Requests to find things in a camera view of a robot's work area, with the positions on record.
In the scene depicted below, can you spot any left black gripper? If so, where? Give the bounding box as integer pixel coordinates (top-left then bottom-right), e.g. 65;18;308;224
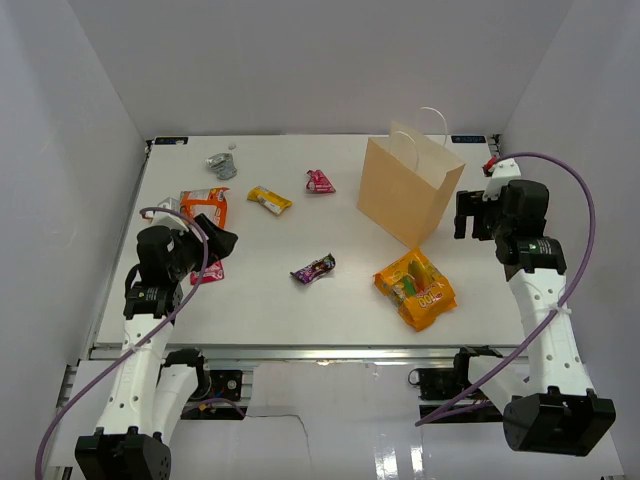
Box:
168;213;237;280

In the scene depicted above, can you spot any red snack packet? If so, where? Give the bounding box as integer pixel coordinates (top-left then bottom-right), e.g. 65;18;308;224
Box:
190;261;225;285

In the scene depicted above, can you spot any large orange candy bag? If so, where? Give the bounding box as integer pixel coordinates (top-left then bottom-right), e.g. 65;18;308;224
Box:
373;248;457;332

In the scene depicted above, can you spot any purple M&M's packet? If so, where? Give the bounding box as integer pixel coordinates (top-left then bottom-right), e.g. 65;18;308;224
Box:
290;253;336;285

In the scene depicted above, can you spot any small red triangular packet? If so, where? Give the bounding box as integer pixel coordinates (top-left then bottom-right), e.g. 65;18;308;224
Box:
305;169;336;194

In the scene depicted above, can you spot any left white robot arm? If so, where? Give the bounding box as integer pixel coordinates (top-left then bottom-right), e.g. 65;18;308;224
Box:
75;207;238;479

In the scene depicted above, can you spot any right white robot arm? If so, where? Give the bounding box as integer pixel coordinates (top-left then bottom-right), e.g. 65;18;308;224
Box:
451;180;616;457

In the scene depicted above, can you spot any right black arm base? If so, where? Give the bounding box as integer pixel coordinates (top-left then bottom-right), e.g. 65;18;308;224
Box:
407;368;470;401

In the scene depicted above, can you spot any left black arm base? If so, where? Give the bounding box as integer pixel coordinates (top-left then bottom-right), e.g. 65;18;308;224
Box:
205;370;243;402

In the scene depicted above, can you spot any orange white snack bag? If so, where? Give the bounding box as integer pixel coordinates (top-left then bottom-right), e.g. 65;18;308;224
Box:
180;187;228;229

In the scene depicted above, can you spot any brown paper bag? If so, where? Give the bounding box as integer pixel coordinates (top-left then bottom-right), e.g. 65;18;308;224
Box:
357;116;465;249

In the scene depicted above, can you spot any yellow snack bar wrapper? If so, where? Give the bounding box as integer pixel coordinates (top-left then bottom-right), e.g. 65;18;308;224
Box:
247;186;293;216

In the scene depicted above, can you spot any silver grey foil packet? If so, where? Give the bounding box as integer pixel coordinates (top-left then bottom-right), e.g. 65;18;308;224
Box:
205;152;238;180

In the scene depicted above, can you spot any right table logo sticker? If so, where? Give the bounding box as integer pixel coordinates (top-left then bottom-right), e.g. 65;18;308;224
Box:
451;135;487;144

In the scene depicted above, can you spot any table logo sticker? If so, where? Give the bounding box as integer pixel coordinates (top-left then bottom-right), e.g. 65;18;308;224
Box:
153;136;189;146
451;135;487;144

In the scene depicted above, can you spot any left table logo sticker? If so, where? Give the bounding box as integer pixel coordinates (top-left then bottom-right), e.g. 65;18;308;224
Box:
153;136;189;146

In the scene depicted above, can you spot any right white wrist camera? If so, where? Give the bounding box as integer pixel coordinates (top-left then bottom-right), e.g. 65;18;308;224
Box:
482;157;521;202

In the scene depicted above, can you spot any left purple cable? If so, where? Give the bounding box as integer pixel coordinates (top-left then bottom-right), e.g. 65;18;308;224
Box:
34;206;247;480

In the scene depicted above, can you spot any purple cable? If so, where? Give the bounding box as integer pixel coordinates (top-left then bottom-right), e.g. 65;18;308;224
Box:
34;206;247;480
414;152;597;427

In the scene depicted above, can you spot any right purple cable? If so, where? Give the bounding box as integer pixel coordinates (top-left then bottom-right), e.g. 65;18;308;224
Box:
414;152;597;427

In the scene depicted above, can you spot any aluminium table frame rail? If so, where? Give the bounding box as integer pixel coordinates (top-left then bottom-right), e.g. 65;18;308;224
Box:
54;134;531;416

